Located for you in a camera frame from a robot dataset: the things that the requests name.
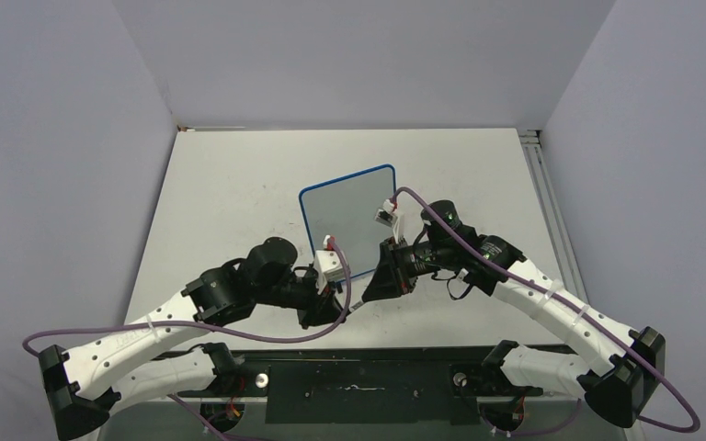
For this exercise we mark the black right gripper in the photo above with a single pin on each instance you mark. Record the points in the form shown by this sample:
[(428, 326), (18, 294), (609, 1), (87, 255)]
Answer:
[(392, 277)]

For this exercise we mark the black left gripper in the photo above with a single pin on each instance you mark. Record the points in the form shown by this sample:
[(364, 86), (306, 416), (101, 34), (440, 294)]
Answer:
[(320, 309)]

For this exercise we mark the blue framed whiteboard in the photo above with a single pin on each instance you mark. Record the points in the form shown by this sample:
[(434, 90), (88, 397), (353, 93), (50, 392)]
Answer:
[(345, 208)]

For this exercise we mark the white marker pen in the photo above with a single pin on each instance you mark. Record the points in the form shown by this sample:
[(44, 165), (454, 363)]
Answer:
[(355, 306)]

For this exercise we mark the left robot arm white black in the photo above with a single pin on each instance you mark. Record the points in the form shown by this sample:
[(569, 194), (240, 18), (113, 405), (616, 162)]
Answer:
[(87, 384)]

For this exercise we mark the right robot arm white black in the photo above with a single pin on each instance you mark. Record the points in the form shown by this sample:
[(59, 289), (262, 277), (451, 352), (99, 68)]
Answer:
[(613, 368)]

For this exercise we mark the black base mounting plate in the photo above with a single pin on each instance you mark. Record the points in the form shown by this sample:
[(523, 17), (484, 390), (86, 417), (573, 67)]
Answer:
[(366, 386)]

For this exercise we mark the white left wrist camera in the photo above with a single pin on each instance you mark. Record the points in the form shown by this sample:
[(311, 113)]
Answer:
[(327, 263)]

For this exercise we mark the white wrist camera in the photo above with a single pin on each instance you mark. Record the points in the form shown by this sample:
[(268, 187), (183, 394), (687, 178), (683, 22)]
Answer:
[(389, 215), (327, 263)]

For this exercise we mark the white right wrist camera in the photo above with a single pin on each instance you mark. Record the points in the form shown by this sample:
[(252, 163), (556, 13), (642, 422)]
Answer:
[(389, 215)]

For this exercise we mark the aluminium rail right side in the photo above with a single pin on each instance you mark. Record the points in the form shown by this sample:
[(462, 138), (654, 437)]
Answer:
[(562, 247)]

